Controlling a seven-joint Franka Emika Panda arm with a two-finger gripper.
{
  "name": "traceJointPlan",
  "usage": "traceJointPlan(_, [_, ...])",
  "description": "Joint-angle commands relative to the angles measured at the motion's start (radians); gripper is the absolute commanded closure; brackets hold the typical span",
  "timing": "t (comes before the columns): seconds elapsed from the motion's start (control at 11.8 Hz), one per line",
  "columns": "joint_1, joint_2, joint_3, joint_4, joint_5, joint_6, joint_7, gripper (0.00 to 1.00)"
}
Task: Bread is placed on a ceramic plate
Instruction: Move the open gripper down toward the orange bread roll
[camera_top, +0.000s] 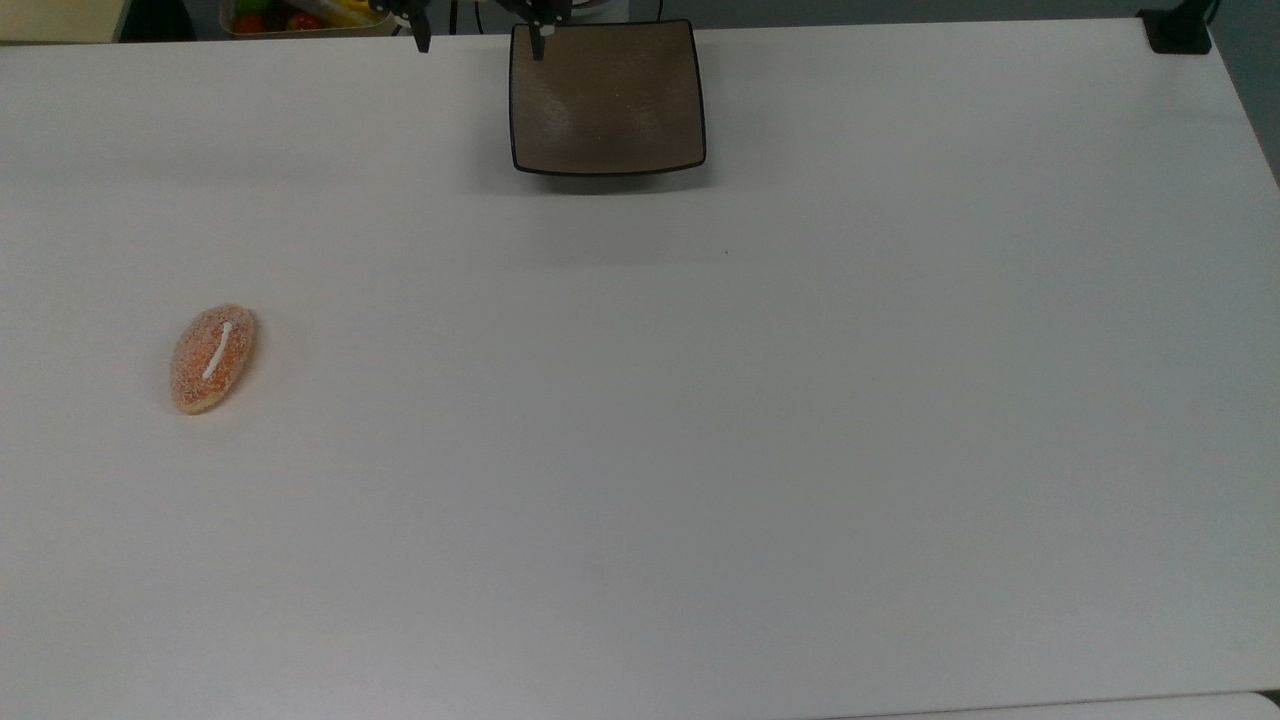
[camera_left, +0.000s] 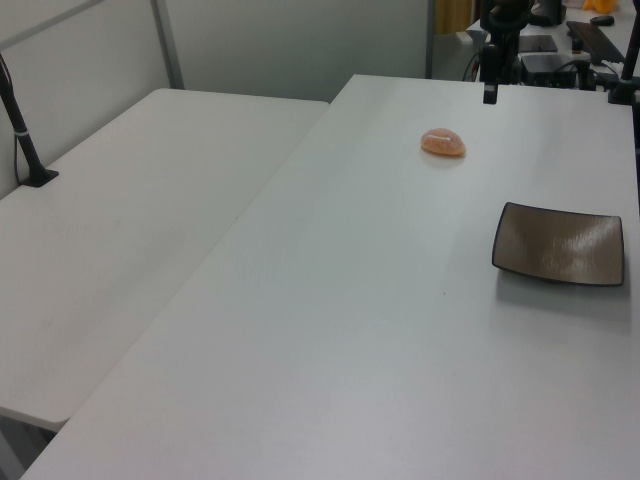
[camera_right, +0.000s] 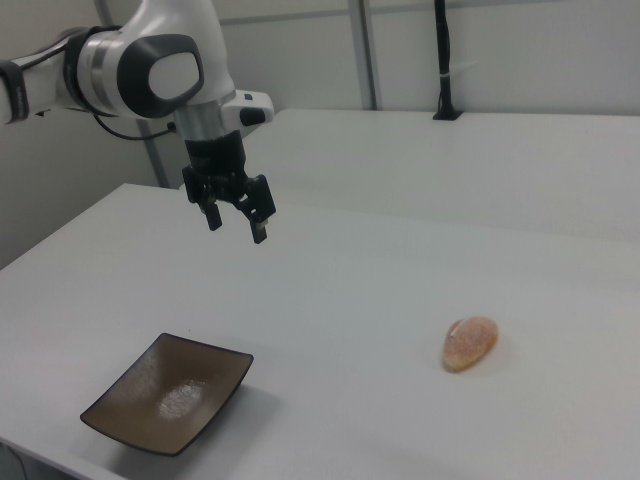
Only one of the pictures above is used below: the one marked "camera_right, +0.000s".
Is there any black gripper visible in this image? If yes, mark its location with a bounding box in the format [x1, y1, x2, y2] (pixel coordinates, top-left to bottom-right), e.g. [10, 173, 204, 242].
[181, 129, 278, 245]

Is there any sugared bread roll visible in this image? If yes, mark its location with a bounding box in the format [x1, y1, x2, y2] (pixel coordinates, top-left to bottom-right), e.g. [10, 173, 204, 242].
[440, 315, 500, 374]

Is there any brown square ceramic plate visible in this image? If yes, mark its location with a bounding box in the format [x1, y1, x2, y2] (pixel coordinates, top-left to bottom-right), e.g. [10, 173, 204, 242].
[79, 332, 255, 456]

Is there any black pole with base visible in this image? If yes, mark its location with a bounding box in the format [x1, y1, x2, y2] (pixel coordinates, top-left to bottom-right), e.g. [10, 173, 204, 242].
[432, 0, 464, 122]

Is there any slim aluminium partition post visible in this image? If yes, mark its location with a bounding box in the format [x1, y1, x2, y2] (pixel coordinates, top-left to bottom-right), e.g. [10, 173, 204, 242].
[138, 118, 170, 189]

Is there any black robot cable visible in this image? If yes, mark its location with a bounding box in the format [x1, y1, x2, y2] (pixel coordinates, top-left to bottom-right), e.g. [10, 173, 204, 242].
[91, 112, 176, 141]

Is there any wide aluminium partition post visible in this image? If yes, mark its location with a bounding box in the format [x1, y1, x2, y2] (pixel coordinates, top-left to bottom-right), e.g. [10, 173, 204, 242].
[348, 0, 378, 110]

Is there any thin floor cable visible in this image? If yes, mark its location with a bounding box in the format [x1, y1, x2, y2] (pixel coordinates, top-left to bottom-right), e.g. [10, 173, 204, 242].
[0, 443, 27, 480]

